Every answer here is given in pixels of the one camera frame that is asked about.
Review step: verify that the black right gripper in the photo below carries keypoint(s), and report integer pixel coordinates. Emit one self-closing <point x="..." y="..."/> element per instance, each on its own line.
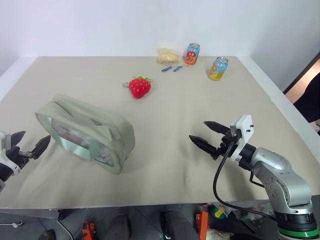
<point x="226" y="143"/>

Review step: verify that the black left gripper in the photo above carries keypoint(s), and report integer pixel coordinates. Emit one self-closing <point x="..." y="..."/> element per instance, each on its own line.
<point x="18" y="153"/>

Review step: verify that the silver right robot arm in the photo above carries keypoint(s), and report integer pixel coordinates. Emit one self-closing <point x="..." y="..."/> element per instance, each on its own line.
<point x="282" y="175"/>

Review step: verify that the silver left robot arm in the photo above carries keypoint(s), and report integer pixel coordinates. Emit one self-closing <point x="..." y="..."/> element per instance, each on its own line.
<point x="4" y="175"/>

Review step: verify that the green zippered pouch bag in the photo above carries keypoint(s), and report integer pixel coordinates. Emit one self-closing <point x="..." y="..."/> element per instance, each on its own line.
<point x="105" y="127"/>

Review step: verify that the bystander bare hand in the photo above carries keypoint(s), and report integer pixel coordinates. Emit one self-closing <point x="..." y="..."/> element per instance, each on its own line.
<point x="317" y="128"/>

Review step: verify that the blue orange drink can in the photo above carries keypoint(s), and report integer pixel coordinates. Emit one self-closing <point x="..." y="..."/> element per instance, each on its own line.
<point x="218" y="70"/>

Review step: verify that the small blue wrapper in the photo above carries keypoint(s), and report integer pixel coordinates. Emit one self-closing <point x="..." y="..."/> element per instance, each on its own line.
<point x="177" y="68"/>
<point x="166" y="69"/>

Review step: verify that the blue red drink can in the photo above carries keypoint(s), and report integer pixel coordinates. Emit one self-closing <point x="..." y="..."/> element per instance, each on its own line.
<point x="192" y="55"/>

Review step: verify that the clear plastic bag of parts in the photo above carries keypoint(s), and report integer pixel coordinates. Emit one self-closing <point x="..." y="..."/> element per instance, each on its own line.
<point x="255" y="211"/>

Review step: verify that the bread in clear bag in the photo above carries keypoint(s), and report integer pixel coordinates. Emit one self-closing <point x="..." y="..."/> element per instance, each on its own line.
<point x="168" y="57"/>

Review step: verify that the orange black tool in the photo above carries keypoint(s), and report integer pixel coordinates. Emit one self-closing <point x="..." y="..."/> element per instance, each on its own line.
<point x="202" y="225"/>
<point x="88" y="231"/>

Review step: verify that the dark rounded shape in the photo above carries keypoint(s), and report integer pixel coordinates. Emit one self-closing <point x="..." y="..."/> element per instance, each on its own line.
<point x="176" y="225"/>

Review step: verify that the white shoe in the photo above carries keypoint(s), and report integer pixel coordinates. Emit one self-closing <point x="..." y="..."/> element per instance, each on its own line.
<point x="218" y="235"/>

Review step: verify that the person in dark clothes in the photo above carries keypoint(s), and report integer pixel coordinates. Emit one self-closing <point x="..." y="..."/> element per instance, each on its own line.
<point x="308" y="100"/>

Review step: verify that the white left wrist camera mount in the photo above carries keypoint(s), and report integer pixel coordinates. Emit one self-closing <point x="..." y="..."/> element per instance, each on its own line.
<point x="5" y="160"/>

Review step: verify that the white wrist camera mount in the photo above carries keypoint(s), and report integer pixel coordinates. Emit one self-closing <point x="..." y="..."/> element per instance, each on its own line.
<point x="5" y="160"/>
<point x="243" y="133"/>

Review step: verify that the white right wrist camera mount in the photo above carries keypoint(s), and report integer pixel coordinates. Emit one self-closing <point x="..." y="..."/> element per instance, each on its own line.
<point x="243" y="133"/>

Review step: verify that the grey metal table frame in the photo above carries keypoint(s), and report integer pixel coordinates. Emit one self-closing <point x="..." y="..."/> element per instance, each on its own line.
<point x="30" y="213"/>

